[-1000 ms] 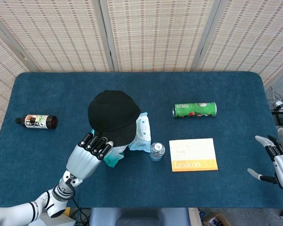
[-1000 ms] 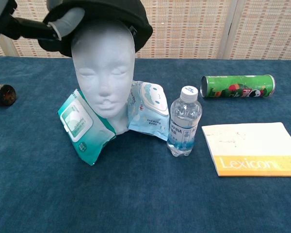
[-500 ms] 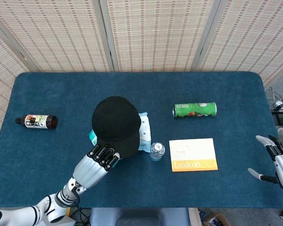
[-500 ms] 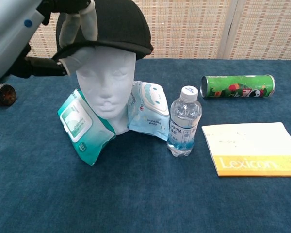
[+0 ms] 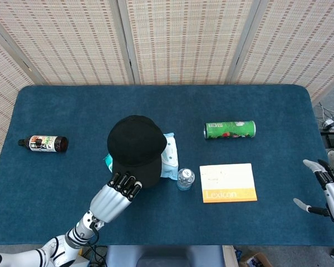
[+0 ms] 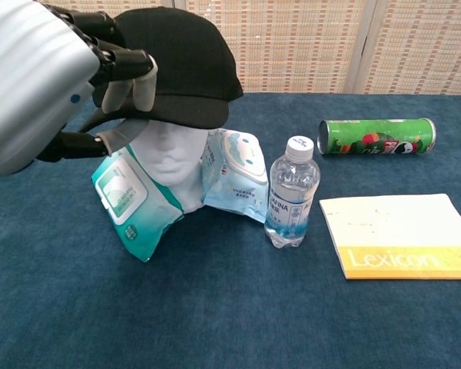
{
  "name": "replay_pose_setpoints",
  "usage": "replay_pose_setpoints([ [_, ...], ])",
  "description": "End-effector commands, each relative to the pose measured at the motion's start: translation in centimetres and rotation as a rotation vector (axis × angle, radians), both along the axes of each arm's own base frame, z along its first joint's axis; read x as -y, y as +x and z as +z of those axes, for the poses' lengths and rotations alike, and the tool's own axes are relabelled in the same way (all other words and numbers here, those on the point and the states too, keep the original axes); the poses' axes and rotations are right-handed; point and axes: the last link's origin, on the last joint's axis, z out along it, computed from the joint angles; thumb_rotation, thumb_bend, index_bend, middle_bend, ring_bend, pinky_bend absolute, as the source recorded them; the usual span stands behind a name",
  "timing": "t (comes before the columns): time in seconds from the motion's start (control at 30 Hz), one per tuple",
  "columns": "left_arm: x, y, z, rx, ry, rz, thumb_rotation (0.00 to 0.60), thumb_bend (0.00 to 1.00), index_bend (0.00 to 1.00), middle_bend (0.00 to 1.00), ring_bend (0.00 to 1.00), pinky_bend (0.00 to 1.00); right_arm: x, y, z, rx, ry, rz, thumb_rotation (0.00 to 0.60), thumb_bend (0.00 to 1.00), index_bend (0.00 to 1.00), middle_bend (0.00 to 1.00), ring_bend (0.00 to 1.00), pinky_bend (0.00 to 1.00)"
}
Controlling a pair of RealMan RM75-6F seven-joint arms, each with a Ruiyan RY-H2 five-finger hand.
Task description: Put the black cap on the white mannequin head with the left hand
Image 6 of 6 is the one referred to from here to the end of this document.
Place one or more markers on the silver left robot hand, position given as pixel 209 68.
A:
pixel 27 84

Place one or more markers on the black cap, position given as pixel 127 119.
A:
pixel 184 57

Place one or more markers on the white foam mannequin head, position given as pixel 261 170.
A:
pixel 169 161

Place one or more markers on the clear plastic water bottle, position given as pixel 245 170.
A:
pixel 292 184

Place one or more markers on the green Pringles can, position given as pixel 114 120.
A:
pixel 376 136

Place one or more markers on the green wet wipes pack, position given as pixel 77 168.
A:
pixel 130 200

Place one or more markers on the light blue wet wipes pack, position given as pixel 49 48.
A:
pixel 238 173

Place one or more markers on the blue carpet table cover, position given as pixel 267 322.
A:
pixel 230 307

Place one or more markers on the white and yellow Lexicon book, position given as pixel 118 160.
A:
pixel 395 230

